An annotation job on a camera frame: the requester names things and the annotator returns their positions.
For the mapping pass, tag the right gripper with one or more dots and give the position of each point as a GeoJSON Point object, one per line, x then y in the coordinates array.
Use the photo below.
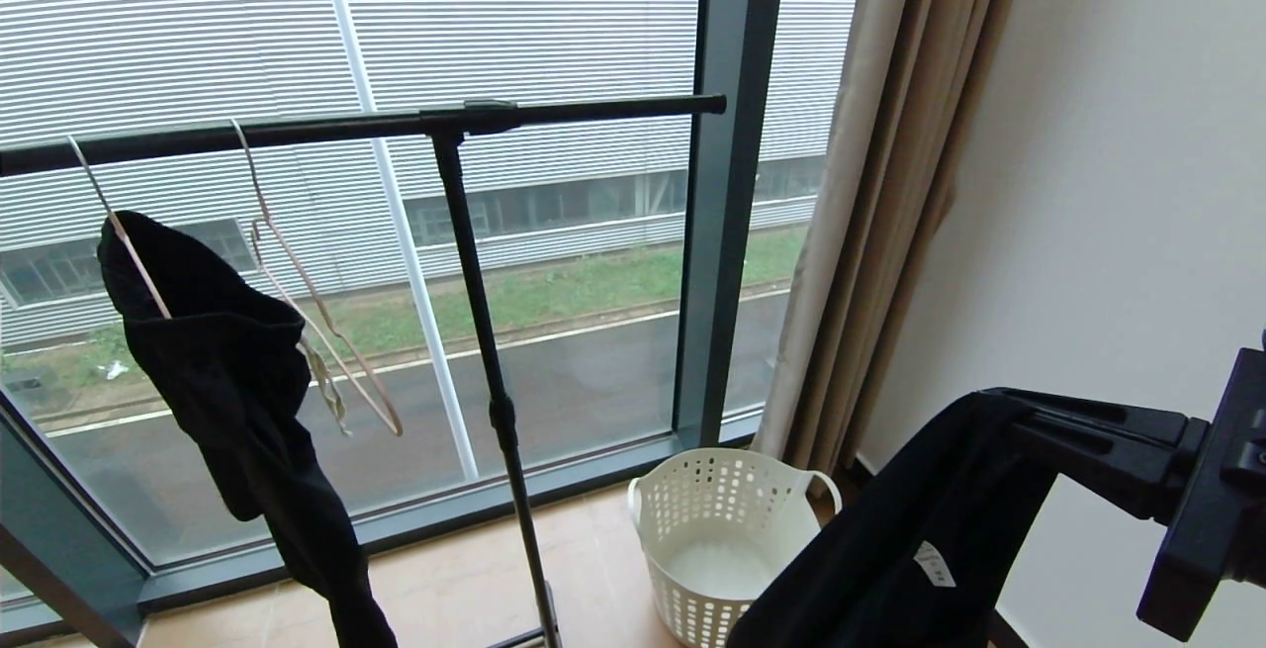
{"type": "Point", "coordinates": [1207, 529]}

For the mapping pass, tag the black shorts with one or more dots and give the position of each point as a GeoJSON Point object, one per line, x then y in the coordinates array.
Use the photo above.
{"type": "Point", "coordinates": [227, 381]}

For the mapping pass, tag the pink clothes hanger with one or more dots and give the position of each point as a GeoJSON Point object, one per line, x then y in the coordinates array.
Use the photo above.
{"type": "Point", "coordinates": [129, 242]}
{"type": "Point", "coordinates": [307, 287]}

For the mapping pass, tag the white laundry basket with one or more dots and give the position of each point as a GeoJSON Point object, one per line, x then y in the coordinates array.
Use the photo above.
{"type": "Point", "coordinates": [732, 490]}

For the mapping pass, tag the black clothes rack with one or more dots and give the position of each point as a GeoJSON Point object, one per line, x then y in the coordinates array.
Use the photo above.
{"type": "Point", "coordinates": [297, 129]}

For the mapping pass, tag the beige curtain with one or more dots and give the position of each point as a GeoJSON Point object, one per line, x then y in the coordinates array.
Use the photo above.
{"type": "Point", "coordinates": [890, 183]}

